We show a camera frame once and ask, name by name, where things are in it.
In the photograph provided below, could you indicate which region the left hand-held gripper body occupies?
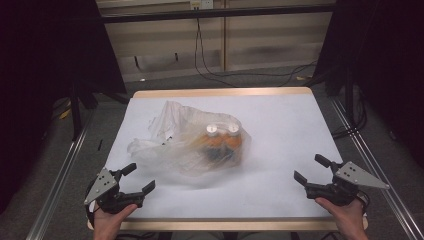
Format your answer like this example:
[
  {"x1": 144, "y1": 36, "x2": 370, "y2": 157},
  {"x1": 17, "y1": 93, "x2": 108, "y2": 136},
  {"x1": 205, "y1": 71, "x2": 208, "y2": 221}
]
[{"x1": 83, "y1": 167, "x2": 146, "y2": 215}]

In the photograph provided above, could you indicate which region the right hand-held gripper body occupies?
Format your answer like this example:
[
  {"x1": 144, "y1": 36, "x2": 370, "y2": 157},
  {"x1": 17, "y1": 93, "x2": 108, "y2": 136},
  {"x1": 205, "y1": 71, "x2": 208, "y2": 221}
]
[{"x1": 304, "y1": 161, "x2": 390, "y2": 207}]

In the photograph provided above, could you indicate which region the clear plastic bag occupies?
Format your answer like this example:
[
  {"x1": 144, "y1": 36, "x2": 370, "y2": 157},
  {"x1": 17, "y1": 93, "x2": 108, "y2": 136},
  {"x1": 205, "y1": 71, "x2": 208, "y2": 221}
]
[{"x1": 127, "y1": 100, "x2": 253, "y2": 180}]

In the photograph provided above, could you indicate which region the person's left hand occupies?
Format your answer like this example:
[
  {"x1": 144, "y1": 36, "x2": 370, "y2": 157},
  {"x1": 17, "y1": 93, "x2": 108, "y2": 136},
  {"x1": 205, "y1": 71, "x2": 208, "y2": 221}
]
[{"x1": 92, "y1": 202, "x2": 139, "y2": 240}]

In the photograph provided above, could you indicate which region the person's right hand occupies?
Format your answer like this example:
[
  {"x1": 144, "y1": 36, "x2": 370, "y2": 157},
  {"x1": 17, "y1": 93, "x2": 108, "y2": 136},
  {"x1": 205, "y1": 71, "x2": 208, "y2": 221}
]
[{"x1": 314, "y1": 196, "x2": 369, "y2": 240}]

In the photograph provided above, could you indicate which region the orange and dark drink bottle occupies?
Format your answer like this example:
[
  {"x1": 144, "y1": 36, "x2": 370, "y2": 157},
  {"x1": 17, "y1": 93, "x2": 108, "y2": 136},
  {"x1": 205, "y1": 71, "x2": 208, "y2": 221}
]
[
  {"x1": 223, "y1": 122, "x2": 243, "y2": 161},
  {"x1": 200, "y1": 123, "x2": 225, "y2": 164}
]

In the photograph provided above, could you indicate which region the black stand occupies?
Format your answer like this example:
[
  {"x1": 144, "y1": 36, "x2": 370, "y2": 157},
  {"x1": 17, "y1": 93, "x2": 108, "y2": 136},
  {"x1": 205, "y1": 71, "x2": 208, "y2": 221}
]
[{"x1": 69, "y1": 81, "x2": 98, "y2": 142}]

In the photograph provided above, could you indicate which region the black curtain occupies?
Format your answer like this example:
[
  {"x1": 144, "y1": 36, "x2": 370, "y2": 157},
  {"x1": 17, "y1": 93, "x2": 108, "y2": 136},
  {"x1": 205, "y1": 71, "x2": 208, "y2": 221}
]
[
  {"x1": 312, "y1": 0, "x2": 424, "y2": 169},
  {"x1": 0, "y1": 0, "x2": 127, "y2": 214}
]

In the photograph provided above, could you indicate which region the black horizontal bar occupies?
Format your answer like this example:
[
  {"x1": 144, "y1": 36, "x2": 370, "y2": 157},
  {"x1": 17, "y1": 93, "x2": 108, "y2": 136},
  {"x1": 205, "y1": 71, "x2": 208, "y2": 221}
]
[{"x1": 99, "y1": 4, "x2": 337, "y2": 24}]

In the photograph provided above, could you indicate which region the white power outlet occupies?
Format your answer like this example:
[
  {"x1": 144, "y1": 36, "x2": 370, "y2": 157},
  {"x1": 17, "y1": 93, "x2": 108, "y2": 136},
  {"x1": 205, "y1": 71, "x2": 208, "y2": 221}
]
[{"x1": 189, "y1": 0, "x2": 215, "y2": 11}]

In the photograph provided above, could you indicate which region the metal floor rail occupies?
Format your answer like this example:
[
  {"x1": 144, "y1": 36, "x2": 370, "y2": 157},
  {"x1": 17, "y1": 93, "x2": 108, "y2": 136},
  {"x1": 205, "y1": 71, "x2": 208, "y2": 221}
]
[
  {"x1": 329, "y1": 96, "x2": 424, "y2": 240},
  {"x1": 25, "y1": 109, "x2": 97, "y2": 240}
]

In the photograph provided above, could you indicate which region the bundle of black floor cables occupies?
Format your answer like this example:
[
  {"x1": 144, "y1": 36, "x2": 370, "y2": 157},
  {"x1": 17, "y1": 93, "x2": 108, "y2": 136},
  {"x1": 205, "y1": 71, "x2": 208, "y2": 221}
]
[{"x1": 331, "y1": 84, "x2": 369, "y2": 140}]

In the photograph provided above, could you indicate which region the black hanging cable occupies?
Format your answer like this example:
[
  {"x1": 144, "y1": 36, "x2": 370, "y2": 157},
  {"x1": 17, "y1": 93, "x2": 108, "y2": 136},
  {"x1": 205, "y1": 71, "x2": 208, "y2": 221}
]
[{"x1": 193, "y1": 17, "x2": 318, "y2": 88}]

